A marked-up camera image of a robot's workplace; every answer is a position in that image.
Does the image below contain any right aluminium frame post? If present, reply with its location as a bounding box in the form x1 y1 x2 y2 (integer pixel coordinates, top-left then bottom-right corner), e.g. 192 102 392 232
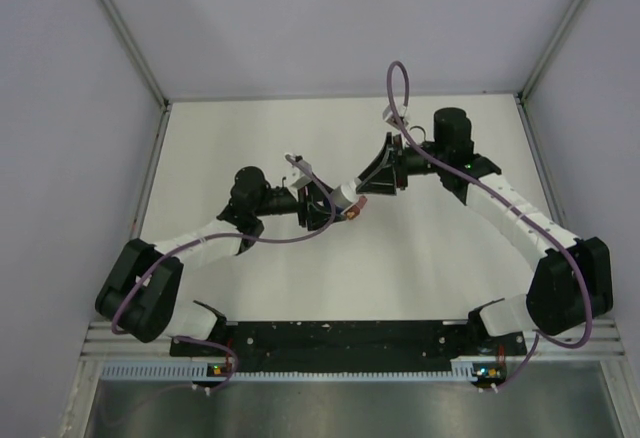
517 0 590 104

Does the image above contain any aluminium frame post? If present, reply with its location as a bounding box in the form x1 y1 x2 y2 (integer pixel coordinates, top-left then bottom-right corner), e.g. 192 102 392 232
96 0 170 110
517 0 590 104

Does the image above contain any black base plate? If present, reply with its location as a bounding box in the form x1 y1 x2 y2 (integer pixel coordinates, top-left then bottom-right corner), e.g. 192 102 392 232
169 320 529 374

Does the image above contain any red weekly pill organizer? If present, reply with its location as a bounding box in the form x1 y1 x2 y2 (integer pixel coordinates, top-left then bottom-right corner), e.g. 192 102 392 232
343 195 368 220

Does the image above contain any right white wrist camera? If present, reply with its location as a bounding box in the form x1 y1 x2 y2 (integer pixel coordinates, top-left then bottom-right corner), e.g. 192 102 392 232
382 105 410 130

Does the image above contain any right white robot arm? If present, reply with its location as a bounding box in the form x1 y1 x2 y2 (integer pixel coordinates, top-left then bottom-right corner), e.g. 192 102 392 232
356 108 613 354

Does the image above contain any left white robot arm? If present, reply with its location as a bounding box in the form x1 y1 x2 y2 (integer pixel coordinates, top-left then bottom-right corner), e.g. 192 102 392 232
95 161 338 355

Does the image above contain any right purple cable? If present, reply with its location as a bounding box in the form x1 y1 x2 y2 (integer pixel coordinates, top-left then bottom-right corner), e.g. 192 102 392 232
387 61 594 389

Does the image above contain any grey slotted cable duct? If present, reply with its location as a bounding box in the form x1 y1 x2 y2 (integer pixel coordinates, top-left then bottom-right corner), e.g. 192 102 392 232
100 360 498 383

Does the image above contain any purple cable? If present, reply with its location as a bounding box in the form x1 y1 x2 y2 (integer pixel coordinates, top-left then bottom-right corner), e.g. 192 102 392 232
387 61 594 389
109 153 351 394

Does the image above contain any left aluminium frame post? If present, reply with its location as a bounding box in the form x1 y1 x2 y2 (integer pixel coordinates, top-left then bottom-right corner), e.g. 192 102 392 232
96 0 170 110

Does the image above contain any white pill bottle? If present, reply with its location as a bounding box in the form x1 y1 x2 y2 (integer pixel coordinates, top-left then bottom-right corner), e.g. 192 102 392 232
331 180 359 214

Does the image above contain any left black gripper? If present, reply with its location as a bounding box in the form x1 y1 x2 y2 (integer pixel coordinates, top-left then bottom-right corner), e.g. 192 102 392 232
253 173 346 230

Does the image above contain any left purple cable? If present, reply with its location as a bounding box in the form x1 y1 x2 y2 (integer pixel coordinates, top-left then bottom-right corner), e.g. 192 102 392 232
109 153 351 394

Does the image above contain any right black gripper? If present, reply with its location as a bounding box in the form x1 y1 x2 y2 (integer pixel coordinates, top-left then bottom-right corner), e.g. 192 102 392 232
356 134 447 197

